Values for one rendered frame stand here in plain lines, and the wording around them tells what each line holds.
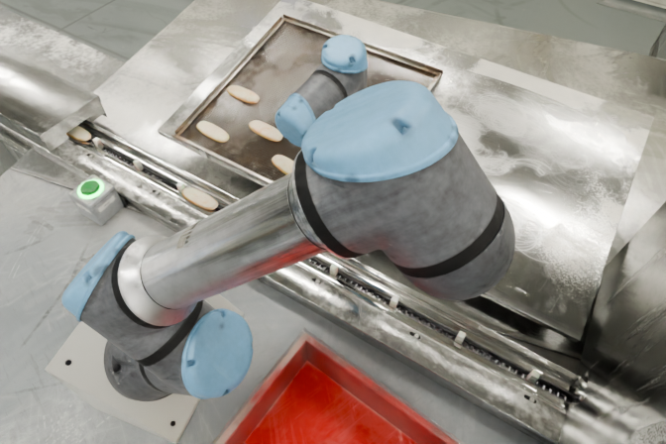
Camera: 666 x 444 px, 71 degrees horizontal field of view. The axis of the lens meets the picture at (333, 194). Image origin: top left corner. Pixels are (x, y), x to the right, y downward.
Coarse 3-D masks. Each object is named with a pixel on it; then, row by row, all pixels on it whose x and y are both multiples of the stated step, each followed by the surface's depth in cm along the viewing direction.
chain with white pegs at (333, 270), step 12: (96, 144) 119; (120, 156) 119; (144, 168) 116; (360, 288) 97; (384, 300) 95; (396, 300) 92; (408, 312) 94; (432, 324) 92; (492, 360) 88; (516, 372) 87; (540, 384) 86; (564, 396) 84
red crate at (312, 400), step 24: (312, 384) 86; (336, 384) 86; (288, 408) 83; (312, 408) 83; (336, 408) 83; (360, 408) 84; (264, 432) 81; (288, 432) 81; (312, 432) 81; (336, 432) 81; (360, 432) 81; (384, 432) 81
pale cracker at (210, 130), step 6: (198, 126) 117; (204, 126) 117; (210, 126) 117; (216, 126) 117; (204, 132) 116; (210, 132) 116; (216, 132) 115; (222, 132) 115; (210, 138) 115; (216, 138) 115; (222, 138) 115; (228, 138) 115
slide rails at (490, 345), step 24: (168, 192) 110; (312, 264) 99; (336, 264) 99; (384, 288) 96; (432, 312) 93; (432, 336) 90; (480, 336) 90; (480, 360) 87; (528, 360) 87; (528, 384) 84; (552, 384) 85
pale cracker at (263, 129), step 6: (252, 126) 116; (258, 126) 116; (264, 126) 115; (270, 126) 115; (258, 132) 115; (264, 132) 115; (270, 132) 114; (276, 132) 114; (270, 138) 114; (276, 138) 114
